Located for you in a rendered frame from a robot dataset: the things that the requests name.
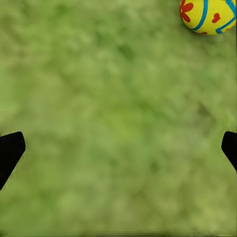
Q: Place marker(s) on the easter egg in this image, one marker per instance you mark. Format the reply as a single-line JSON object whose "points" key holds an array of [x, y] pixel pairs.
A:
{"points": [[209, 17]]}

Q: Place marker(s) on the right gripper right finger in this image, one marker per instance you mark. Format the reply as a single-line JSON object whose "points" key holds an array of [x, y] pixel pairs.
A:
{"points": [[229, 147]]}

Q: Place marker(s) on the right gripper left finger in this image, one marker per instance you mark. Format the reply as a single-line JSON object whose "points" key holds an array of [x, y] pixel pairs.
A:
{"points": [[12, 146]]}

